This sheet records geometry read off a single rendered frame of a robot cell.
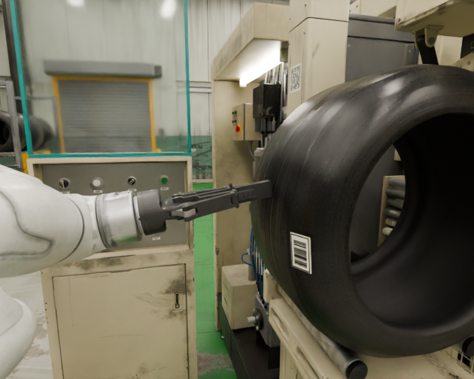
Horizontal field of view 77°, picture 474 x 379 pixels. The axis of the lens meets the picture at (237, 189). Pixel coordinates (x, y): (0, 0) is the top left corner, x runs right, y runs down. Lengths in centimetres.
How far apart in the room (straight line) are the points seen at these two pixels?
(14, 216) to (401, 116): 52
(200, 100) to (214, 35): 197
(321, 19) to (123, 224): 74
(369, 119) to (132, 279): 102
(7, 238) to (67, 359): 114
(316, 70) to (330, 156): 47
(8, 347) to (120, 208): 47
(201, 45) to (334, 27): 933
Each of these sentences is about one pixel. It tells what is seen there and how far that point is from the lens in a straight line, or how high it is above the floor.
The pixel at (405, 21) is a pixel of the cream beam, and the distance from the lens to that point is 104.
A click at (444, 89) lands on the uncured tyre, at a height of 141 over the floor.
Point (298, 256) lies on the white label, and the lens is 51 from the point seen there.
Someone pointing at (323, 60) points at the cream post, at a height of 155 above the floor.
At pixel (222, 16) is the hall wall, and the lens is 1053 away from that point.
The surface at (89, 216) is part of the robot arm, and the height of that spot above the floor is 122.
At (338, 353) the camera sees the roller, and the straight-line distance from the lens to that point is 71.
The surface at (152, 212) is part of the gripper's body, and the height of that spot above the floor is 122.
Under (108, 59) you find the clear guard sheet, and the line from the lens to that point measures 121.
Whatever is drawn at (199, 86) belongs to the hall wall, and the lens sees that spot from 996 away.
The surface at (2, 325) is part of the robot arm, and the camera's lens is 87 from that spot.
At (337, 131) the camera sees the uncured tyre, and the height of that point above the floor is 135.
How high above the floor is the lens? 134
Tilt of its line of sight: 10 degrees down
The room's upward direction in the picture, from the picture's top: straight up
